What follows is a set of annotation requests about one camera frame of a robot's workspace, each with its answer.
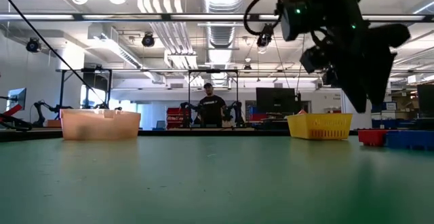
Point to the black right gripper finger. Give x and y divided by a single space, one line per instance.
381 81
359 95

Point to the orange toy block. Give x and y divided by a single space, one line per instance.
302 112

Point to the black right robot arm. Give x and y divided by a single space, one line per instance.
325 6

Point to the black background robot arm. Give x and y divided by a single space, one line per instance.
188 110
235 110
40 108

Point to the blue storage bins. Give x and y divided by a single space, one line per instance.
388 107

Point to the red toy block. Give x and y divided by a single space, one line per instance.
372 137

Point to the yellow plastic basket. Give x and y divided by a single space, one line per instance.
320 125

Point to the large blue toy block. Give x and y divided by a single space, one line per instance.
410 139

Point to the large black monitor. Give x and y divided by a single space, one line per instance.
275 100

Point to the standing person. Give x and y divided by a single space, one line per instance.
212 108

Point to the red storage bin shelf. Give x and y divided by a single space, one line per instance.
174 115

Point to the black ceiling spotlight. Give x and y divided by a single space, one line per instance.
33 45
148 40

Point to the translucent orange plastic bin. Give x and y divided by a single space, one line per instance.
100 124

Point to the small computer monitor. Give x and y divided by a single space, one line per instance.
17 98

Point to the red bar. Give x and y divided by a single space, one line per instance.
12 110

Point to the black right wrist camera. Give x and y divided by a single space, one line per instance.
313 59

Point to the black overhead camera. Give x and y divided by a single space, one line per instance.
265 35

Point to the silver ventilation duct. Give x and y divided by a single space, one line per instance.
220 37

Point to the black background station frame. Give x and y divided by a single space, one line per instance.
213 71
86 70

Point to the black overhead frame beam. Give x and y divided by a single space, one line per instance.
169 17

